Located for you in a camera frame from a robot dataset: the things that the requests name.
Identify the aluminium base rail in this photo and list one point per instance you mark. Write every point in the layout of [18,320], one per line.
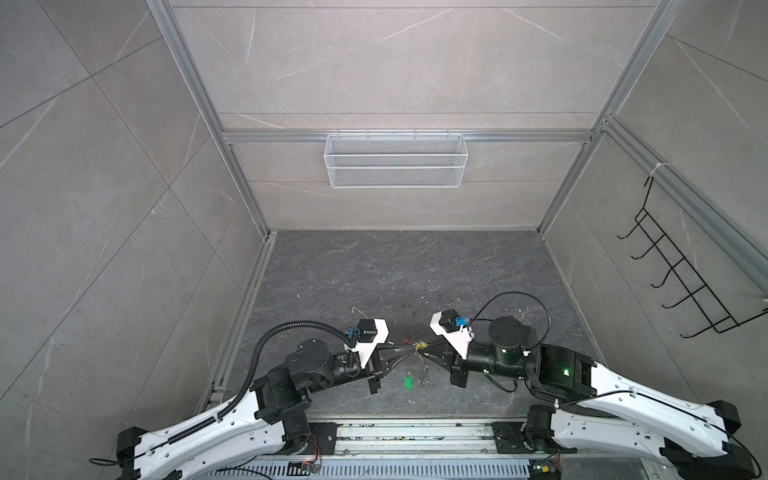
[474,436]

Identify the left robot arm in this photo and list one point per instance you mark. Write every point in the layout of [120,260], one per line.
[268,413]

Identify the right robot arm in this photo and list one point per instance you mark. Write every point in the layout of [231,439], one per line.
[585,405]

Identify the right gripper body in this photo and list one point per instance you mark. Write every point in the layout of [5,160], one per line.
[476,363]

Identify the slotted cable duct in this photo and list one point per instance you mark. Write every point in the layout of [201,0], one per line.
[368,468]

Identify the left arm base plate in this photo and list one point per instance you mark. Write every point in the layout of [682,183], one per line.
[323,436]

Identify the metal keyring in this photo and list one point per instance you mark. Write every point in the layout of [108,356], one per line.
[418,370]

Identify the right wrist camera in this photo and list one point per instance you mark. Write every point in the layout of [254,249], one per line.
[455,329]

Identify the white wire mesh basket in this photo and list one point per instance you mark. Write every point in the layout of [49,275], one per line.
[369,161]

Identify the black wire hook rack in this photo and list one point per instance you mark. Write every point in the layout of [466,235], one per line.
[696,290]

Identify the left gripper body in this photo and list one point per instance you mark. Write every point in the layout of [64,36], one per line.
[371,374]

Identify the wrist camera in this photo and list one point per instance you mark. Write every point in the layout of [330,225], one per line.
[455,329]
[366,336]

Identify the green tagged key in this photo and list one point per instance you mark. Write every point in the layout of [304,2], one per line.
[408,382]

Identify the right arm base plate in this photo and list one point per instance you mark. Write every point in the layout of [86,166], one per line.
[517,437]

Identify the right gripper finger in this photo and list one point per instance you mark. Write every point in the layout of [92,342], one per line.
[439,350]
[443,360]

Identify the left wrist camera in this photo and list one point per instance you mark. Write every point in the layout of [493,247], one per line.
[366,336]

